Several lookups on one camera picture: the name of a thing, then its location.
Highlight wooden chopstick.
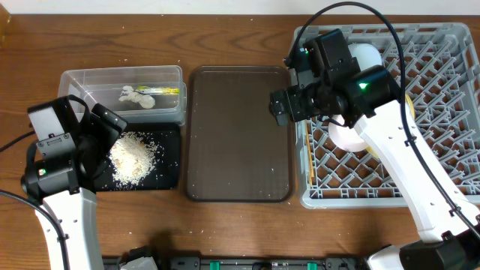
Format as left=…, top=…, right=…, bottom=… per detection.
left=304, top=120, right=312, bottom=173
left=308, top=165, right=315, bottom=186

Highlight light blue bowl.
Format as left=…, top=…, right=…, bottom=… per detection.
left=348, top=43, right=383, bottom=71

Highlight crumpled white tissue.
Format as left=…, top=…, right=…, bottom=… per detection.
left=118, top=85, right=156, bottom=109

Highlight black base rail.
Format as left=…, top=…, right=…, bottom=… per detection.
left=103, top=247, right=368, bottom=270

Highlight yellow plate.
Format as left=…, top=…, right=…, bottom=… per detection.
left=366, top=94, right=416, bottom=159

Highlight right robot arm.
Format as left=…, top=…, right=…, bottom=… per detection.
left=269, top=29, right=479, bottom=269

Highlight pink bowl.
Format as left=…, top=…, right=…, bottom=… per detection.
left=328, top=123, right=368, bottom=152

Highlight cooked rice pile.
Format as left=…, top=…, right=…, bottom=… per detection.
left=108, top=132, right=159, bottom=188

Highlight green yellow wrapper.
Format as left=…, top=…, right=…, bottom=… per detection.
left=134, top=85, right=179, bottom=95

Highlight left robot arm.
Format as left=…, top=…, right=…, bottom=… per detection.
left=22, top=97, right=127, bottom=269

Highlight black waste tray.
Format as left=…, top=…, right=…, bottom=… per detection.
left=94, top=123, right=182, bottom=191

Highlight clear plastic waste bin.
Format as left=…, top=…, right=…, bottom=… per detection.
left=58, top=65, right=187, bottom=125

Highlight dark brown serving tray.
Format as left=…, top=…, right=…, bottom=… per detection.
left=184, top=66, right=294, bottom=203

